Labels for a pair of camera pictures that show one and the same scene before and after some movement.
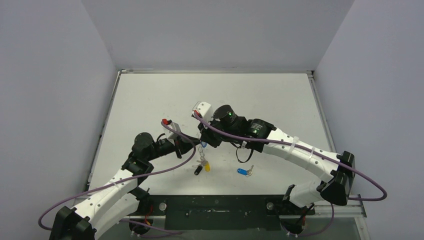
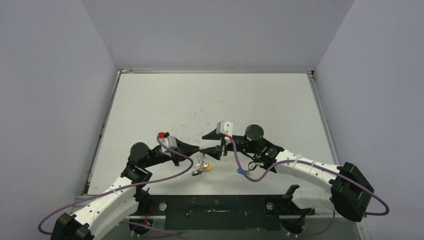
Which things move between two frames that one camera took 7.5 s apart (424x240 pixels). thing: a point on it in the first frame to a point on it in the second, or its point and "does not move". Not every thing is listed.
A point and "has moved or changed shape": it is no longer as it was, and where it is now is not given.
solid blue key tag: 242,171 does not move
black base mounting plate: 220,212 does not move
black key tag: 198,170 has moved or changed shape
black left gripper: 183,145 to 186,149
